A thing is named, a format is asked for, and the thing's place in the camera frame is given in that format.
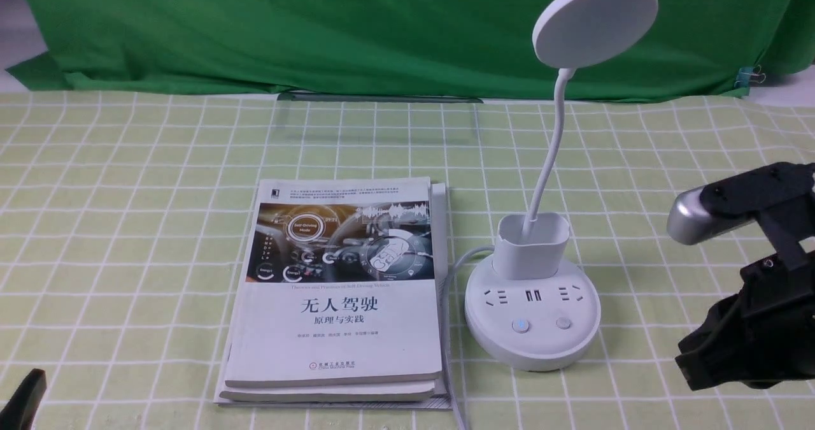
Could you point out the self-driving textbook top book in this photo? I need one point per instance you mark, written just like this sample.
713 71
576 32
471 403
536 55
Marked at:
337 290

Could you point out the green checkered tablecloth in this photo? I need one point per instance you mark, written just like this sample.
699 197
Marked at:
124 218

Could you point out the bottom white book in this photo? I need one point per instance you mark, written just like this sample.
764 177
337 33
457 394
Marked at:
446 290

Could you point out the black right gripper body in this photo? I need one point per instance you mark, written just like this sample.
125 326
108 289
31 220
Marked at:
760 336

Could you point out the black left gripper tip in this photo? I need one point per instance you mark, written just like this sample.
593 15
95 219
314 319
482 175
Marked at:
22 407

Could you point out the binder clip on backdrop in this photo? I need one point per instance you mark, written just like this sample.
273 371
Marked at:
751 75

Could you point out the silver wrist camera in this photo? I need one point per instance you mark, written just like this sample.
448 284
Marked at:
778 197

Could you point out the white desk lamp with sockets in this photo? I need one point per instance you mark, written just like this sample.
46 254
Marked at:
526 305

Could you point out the green backdrop cloth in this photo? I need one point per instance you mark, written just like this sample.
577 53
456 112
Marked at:
466 48

